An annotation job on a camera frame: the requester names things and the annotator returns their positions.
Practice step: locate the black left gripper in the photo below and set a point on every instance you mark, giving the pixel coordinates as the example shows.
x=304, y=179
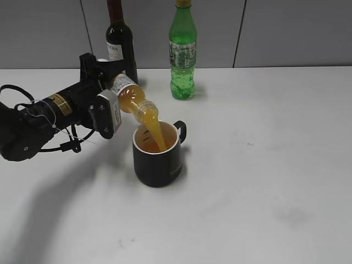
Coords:
x=95, y=76

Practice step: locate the NFC orange juice bottle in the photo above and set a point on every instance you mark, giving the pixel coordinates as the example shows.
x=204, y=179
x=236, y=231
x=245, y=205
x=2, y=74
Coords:
x=132, y=99

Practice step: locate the black mug white interior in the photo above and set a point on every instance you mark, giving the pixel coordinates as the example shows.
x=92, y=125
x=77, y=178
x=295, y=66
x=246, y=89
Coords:
x=159, y=169

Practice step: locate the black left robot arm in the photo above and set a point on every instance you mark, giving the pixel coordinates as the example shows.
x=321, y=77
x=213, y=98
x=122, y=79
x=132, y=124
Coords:
x=27, y=127

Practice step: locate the dark red wine bottle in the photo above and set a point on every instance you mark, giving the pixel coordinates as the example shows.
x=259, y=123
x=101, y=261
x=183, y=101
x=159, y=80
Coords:
x=119, y=39

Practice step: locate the green plastic soda bottle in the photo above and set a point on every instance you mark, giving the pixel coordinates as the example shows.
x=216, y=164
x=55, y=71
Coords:
x=182, y=52

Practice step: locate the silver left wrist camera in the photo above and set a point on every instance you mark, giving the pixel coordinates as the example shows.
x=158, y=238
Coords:
x=105, y=112

